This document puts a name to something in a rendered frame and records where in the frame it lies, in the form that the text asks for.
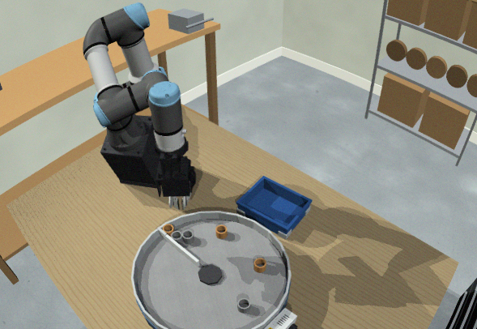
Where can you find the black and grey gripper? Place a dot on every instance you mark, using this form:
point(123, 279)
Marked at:
point(175, 183)

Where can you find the bronze bushing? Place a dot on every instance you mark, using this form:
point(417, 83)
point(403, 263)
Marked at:
point(168, 227)
point(261, 261)
point(221, 228)

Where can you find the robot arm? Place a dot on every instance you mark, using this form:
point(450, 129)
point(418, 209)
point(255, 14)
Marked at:
point(115, 103)

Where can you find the grey metal sleeve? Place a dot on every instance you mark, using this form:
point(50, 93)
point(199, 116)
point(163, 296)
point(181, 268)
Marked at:
point(190, 235)
point(177, 234)
point(243, 301)

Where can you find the blue crate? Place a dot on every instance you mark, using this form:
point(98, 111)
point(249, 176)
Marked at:
point(274, 204)

